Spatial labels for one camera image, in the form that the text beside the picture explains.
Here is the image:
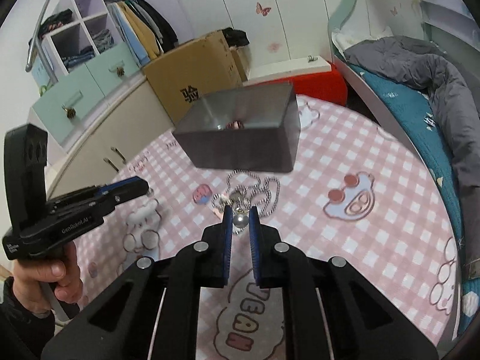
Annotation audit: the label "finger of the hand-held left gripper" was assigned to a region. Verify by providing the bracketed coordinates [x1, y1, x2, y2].
[48, 187, 149, 215]
[92, 175, 149, 196]

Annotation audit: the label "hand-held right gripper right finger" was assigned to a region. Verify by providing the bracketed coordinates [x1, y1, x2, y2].
[247, 205, 439, 360]

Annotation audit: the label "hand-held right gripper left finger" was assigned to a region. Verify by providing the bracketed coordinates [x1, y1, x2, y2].
[40, 205, 235, 360]

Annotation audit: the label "silver chain pearl necklace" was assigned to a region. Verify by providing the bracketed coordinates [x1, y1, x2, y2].
[212, 170, 281, 236]

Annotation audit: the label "grey metal box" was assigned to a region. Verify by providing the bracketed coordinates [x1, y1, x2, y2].
[172, 82, 301, 173]

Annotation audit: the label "person's left forearm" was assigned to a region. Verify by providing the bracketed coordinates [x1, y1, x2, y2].
[0, 275, 58, 360]

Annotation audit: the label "person's left hand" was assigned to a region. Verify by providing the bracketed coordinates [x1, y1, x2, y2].
[13, 241, 84, 321]

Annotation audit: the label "cream cabinet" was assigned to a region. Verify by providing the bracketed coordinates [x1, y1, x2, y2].
[45, 79, 177, 196]

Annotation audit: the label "mint drawer cabinet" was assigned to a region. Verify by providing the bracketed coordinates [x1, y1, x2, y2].
[32, 41, 142, 154]

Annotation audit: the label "folded blue jeans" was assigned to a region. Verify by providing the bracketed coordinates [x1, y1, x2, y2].
[62, 47, 95, 69]

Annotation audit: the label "large cardboard box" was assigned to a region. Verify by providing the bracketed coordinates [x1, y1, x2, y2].
[142, 31, 244, 125]

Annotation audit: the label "pink checkered tablecloth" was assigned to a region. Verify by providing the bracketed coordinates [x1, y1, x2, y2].
[73, 94, 462, 360]

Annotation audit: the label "folded grey clothes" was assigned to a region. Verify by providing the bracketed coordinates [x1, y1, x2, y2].
[92, 30, 115, 54]

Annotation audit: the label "light blue hanging shirt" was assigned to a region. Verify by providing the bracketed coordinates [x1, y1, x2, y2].
[110, 4, 149, 65]

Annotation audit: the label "dark clothes pile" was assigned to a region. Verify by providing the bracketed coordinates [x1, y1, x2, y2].
[39, 9, 74, 37]

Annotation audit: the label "black hanging jacket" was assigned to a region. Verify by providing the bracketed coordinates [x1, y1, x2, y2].
[140, 0, 180, 48]

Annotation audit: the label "red stool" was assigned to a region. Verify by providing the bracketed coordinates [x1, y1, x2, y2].
[255, 62, 348, 108]

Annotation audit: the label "white board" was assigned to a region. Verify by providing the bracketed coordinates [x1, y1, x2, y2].
[248, 56, 331, 82]

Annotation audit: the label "lilac shelf unit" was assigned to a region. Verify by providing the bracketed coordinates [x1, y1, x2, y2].
[39, 0, 137, 76]

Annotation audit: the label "black bag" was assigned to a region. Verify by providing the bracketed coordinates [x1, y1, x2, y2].
[224, 29, 250, 48]

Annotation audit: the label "teal bed sheet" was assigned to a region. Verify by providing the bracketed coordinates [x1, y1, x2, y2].
[356, 64, 475, 349]

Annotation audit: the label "white pillow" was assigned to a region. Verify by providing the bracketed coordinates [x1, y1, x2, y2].
[332, 26, 391, 52]

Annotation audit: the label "grey duvet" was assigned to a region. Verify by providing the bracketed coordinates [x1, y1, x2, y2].
[344, 35, 480, 282]

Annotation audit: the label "lilac bed shelf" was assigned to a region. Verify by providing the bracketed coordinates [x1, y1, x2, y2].
[418, 0, 480, 46]

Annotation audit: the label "curved metal rail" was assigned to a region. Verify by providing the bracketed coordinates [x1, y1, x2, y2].
[25, 0, 65, 83]

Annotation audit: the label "mint bunk bed frame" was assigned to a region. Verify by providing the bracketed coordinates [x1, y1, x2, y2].
[327, 0, 480, 346]

